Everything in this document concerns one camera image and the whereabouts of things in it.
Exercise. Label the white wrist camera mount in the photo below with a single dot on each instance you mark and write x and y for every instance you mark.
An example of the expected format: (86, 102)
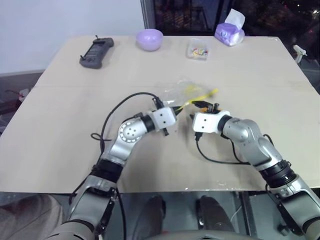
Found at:
(208, 121)
(163, 118)

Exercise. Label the grey window frame post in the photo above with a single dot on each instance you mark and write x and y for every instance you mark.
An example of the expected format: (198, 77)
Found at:
(147, 13)

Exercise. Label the clear box of coloured bits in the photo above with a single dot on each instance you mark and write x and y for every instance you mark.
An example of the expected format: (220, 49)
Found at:
(198, 49)

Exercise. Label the dark grey remote controller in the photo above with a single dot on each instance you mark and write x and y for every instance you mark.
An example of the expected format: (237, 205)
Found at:
(96, 52)

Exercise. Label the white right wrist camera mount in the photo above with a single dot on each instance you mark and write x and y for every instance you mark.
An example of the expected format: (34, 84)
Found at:
(208, 121)

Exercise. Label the red and white floor clutter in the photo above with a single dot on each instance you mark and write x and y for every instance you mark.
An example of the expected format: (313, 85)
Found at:
(23, 93)

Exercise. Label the black tripod stand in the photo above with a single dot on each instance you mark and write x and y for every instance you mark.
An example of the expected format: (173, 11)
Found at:
(283, 230)

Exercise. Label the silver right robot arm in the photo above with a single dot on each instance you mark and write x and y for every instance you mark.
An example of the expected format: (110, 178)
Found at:
(260, 150)

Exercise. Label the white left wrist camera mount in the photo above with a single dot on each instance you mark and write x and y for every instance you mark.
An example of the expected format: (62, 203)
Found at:
(163, 118)

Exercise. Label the white plastic tool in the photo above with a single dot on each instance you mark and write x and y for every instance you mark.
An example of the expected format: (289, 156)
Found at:
(299, 52)

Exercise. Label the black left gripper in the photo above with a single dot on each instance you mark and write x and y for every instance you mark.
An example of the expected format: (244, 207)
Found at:
(166, 132)

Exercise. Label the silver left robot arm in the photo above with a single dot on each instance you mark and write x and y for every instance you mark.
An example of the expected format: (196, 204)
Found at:
(125, 140)

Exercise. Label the purple bowl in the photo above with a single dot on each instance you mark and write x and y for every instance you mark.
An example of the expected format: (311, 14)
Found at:
(149, 40)

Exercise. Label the dark rounded shape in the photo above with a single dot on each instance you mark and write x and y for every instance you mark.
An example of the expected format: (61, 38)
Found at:
(213, 213)
(153, 217)

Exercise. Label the clear yellow zip plastic bag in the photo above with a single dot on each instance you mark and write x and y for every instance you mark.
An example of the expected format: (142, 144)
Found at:
(185, 93)

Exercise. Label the purple tissue pack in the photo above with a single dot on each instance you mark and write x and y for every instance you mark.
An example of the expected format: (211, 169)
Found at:
(228, 33)

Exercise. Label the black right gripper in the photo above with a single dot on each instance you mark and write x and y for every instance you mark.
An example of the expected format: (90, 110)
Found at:
(215, 108)

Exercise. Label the grey brown padded shape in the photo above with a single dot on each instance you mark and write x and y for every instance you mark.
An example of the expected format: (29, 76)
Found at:
(22, 217)

